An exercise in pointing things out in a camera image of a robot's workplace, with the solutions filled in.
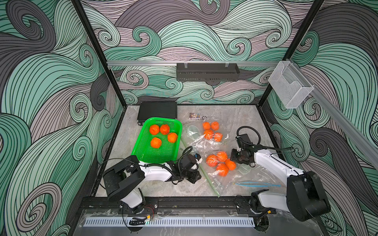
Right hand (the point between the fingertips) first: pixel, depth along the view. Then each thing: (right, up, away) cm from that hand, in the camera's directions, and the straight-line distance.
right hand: (231, 159), depth 88 cm
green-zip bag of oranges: (-10, -3, -7) cm, 12 cm away
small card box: (-21, +26, +23) cm, 41 cm away
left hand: (-20, -8, -6) cm, 22 cm away
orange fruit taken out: (-49, +17, +10) cm, 53 cm away
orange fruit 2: (-37, +13, +5) cm, 39 cm away
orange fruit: (-43, +17, +9) cm, 47 cm away
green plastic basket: (-40, +3, +4) cm, 40 cm away
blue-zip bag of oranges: (+5, -9, -8) cm, 13 cm away
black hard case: (-53, +32, +32) cm, 69 cm away
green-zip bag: (-15, +15, +7) cm, 22 cm away
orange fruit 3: (-47, +10, +2) cm, 48 cm away
